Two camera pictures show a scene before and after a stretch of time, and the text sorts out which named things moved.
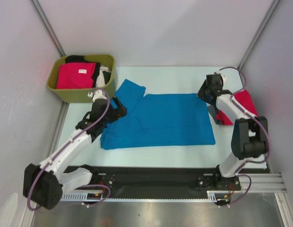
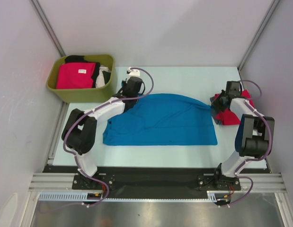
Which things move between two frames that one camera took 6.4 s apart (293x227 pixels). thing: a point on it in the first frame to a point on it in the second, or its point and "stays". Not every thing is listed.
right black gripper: x=201 y=93 to x=216 y=101
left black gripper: x=118 y=113 to x=124 y=84
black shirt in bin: x=82 y=59 stays
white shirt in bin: x=100 y=81 stays
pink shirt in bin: x=75 y=75 stays
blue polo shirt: x=158 y=120 stays
